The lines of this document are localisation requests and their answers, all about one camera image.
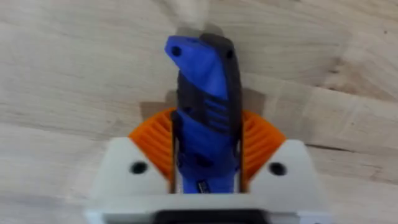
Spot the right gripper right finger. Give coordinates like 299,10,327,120
239,109,324,198

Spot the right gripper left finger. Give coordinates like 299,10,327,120
90,107,177,198

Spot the blue electric screwdriver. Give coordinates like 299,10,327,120
164,32,243,195

